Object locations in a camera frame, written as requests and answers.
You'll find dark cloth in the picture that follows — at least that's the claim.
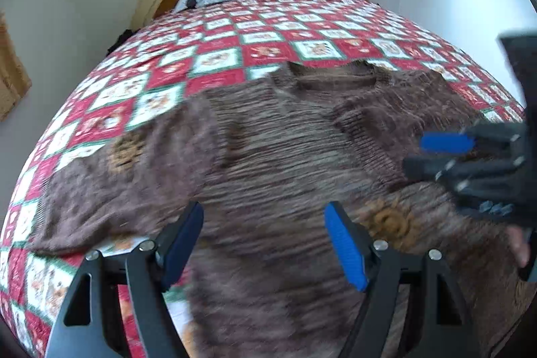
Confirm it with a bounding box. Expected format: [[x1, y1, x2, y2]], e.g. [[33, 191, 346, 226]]
[[106, 30, 134, 56]]

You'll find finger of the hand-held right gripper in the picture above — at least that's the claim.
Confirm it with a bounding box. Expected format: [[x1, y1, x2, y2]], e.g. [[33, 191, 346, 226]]
[[403, 157, 525, 195], [420, 123, 525, 157]]

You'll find brown knit sweater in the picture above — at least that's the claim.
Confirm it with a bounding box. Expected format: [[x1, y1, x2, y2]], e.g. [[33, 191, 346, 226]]
[[31, 60, 537, 358]]

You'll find red checkered printed quilt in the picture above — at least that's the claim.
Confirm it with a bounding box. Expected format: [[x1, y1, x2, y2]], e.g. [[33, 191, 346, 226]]
[[0, 0, 527, 358]]

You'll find yellow curtain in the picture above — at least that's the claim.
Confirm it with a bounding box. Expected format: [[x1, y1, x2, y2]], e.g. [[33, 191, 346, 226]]
[[0, 12, 33, 121]]

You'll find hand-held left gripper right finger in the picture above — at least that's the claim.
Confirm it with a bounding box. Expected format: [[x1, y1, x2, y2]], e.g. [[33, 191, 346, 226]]
[[324, 201, 483, 358]]

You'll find person's right hand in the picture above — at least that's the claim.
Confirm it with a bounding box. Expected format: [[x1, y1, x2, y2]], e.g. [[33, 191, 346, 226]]
[[507, 227, 530, 269]]

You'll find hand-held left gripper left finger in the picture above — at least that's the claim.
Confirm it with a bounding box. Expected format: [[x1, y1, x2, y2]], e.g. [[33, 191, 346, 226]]
[[44, 201, 205, 358]]

